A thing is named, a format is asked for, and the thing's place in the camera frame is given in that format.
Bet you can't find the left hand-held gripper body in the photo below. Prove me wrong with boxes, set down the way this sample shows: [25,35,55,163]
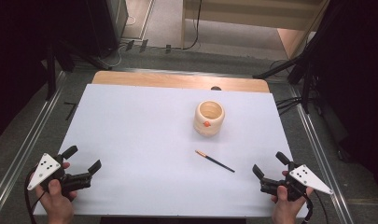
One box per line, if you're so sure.
[27,152,93,198]

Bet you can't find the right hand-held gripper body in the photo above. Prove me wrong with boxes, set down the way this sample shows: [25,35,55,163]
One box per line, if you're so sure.
[259,161,334,202]

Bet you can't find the person's right hand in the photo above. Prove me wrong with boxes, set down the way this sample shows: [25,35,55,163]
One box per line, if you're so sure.
[270,170,315,224]

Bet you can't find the person's left hand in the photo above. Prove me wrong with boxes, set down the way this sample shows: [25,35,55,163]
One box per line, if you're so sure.
[35,161,78,224]

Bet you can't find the dark pencil with orange end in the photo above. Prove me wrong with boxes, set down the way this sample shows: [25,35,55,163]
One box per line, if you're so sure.
[194,149,236,174]

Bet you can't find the white table mat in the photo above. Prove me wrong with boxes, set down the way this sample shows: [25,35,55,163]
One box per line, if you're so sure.
[32,83,310,218]

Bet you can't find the cream cup with orange mark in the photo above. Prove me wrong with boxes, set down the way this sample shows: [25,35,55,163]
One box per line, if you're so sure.
[193,100,226,138]

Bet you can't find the black stand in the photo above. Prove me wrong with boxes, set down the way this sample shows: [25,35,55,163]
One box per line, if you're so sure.
[252,36,321,115]
[45,36,114,101]

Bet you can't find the wooden table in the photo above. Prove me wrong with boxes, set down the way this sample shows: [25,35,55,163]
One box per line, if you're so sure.
[91,70,271,94]

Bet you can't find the dark cabinet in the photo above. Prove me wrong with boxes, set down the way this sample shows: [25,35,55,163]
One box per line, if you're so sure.
[85,0,129,58]

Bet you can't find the light wooden furniture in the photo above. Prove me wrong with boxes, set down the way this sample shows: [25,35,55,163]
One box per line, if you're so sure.
[180,0,331,60]

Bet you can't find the metal floor rail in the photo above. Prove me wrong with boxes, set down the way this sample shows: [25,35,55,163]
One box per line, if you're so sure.
[288,85,356,224]
[0,70,68,216]

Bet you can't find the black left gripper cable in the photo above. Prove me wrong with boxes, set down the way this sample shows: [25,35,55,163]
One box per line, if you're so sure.
[23,167,47,224]

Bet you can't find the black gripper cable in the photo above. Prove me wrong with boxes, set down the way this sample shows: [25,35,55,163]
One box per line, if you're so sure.
[301,189,329,224]
[23,167,47,224]

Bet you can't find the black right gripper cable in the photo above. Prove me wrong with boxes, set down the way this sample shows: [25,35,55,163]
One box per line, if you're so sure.
[301,189,329,224]

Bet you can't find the black floor cables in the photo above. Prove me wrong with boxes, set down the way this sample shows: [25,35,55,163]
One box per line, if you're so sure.
[274,96,303,117]

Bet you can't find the white floor cable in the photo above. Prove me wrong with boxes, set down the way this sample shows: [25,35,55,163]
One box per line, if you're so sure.
[97,14,137,68]

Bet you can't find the black hanging cable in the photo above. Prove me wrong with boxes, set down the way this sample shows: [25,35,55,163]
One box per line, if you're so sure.
[181,0,203,51]

